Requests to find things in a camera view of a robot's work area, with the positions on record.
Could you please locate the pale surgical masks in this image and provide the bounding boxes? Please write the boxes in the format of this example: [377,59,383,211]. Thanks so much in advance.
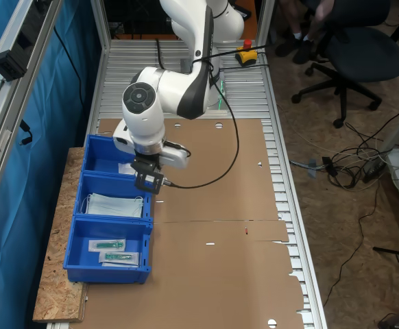
[80,191,145,219]

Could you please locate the yellow emergency stop button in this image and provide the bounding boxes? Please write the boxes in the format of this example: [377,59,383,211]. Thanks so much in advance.
[235,39,258,68]

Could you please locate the brown cardboard sheet with holes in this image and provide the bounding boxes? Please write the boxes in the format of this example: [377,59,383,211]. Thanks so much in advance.
[96,118,283,223]

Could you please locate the blue bin holding green packets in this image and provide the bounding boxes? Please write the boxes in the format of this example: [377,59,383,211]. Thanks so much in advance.
[62,215,153,284]

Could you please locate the long black floor cable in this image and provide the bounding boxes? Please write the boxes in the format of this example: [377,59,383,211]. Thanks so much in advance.
[322,184,384,309]

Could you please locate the clear packet with green item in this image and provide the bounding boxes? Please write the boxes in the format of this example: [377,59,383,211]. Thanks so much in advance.
[98,252,141,267]
[88,239,127,252]

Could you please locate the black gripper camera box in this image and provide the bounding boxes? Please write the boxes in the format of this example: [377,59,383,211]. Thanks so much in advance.
[130,156,168,195]

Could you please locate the chipboard wood panel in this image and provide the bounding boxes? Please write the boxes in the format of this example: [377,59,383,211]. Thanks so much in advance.
[32,147,88,324]

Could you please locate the black camera cable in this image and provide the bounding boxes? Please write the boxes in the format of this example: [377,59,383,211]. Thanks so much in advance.
[164,56,240,190]

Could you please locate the black hanging plug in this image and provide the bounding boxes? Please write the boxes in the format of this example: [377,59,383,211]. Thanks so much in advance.
[19,119,33,147]

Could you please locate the brown cardboard sheet with notches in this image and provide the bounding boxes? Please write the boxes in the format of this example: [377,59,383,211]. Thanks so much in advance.
[82,219,306,329]

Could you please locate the blue bin holding masks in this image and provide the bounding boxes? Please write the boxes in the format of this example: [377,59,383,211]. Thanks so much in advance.
[72,170,155,223]

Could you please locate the black power adapter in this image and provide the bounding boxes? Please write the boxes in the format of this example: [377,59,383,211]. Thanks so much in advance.
[362,160,388,184]

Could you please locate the dark office chair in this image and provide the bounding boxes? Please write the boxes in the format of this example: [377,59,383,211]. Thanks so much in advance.
[290,0,399,130]

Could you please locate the aluminium overhead beam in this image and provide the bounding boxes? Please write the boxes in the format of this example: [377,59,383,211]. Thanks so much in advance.
[0,0,65,220]

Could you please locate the person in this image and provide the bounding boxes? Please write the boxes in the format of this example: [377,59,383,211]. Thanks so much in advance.
[274,0,337,66]

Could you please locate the black emergency stop cable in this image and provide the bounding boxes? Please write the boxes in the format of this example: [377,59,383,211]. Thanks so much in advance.
[191,42,271,68]

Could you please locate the black box on beam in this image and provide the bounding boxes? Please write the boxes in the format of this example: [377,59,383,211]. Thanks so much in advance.
[0,30,29,82]

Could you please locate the black cable behind arm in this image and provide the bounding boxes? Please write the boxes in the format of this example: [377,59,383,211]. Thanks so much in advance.
[156,38,167,69]

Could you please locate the aluminium frame post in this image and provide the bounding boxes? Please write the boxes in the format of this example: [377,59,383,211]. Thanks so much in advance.
[90,0,113,138]
[256,0,276,44]

